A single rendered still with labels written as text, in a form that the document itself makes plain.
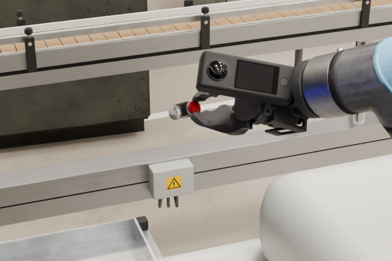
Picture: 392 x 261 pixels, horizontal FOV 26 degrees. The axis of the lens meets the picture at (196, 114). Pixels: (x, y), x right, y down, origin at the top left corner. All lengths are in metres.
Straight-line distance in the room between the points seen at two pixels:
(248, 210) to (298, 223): 2.90
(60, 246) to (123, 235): 0.11
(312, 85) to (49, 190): 1.46
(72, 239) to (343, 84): 0.68
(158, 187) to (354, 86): 1.48
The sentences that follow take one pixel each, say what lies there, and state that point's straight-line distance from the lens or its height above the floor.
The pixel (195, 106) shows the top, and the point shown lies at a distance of 1.15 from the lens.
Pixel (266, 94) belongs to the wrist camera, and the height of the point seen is 1.31.
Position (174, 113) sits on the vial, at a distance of 1.17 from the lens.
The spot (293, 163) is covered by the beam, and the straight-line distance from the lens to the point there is 2.57.
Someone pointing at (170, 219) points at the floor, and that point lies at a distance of 3.13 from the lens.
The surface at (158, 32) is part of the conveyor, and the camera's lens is 2.24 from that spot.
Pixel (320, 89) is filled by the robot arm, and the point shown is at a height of 1.33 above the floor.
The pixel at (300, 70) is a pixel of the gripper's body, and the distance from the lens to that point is 1.00.
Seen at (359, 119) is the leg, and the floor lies 0.57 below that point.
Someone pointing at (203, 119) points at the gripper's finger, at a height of 1.23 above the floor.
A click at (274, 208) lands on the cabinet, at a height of 1.58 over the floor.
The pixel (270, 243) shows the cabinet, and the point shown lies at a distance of 0.30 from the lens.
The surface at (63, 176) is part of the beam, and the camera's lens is 2.34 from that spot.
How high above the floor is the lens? 1.74
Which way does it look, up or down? 27 degrees down
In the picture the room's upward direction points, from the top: straight up
